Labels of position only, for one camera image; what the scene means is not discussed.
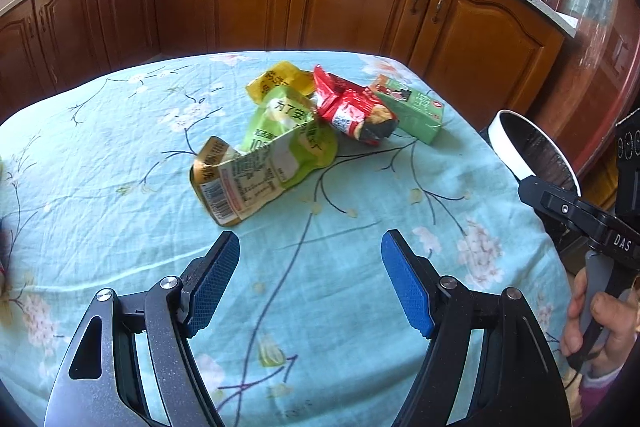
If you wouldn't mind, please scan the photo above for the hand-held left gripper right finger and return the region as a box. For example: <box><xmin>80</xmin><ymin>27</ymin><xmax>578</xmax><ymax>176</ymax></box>
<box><xmin>381</xmin><ymin>229</ymin><xmax>573</xmax><ymax>427</ymax></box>

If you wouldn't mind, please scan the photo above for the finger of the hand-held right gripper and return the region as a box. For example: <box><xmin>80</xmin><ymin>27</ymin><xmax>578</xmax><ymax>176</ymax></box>
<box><xmin>517</xmin><ymin>176</ymin><xmax>608</xmax><ymax>238</ymax></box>

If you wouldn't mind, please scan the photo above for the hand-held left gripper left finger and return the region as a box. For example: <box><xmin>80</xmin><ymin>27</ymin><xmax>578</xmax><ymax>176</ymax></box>
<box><xmin>50</xmin><ymin>230</ymin><xmax>241</xmax><ymax>427</ymax></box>

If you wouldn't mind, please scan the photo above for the white trash bin black liner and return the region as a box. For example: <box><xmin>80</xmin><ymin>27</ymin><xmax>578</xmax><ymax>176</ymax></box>
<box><xmin>487</xmin><ymin>109</ymin><xmax>583</xmax><ymax>198</ymax></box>

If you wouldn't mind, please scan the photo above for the light green pouch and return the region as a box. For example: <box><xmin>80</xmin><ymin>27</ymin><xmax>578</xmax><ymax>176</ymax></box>
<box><xmin>189</xmin><ymin>86</ymin><xmax>340</xmax><ymax>228</ymax></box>

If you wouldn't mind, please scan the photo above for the green drink carton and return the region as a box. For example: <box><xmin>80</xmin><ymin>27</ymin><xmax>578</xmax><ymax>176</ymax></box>
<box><xmin>367</xmin><ymin>74</ymin><xmax>446</xmax><ymax>144</ymax></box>

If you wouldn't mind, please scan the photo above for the red snack packet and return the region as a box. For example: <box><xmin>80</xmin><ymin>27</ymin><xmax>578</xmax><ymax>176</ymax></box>
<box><xmin>312</xmin><ymin>64</ymin><xmax>401</xmax><ymax>146</ymax></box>

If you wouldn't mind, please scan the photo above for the yellow pouch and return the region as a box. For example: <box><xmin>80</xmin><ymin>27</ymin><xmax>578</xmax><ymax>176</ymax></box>
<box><xmin>245</xmin><ymin>61</ymin><xmax>317</xmax><ymax>104</ymax></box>

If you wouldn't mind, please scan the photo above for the person's right forearm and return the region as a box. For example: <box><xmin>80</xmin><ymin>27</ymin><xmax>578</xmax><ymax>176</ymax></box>
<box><xmin>575</xmin><ymin>369</ymin><xmax>640</xmax><ymax>427</ymax></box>

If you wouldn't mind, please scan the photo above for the person's right hand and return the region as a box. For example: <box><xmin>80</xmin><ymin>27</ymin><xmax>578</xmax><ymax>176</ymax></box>
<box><xmin>560</xmin><ymin>267</ymin><xmax>640</xmax><ymax>379</ymax></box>

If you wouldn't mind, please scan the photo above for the teal floral tablecloth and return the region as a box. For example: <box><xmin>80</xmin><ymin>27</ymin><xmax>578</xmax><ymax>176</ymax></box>
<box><xmin>0</xmin><ymin>52</ymin><xmax>573</xmax><ymax>427</ymax></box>

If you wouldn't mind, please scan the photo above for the wooden door frame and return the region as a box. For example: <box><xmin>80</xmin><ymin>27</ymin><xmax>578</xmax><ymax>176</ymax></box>
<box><xmin>530</xmin><ymin>0</ymin><xmax>640</xmax><ymax>168</ymax></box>

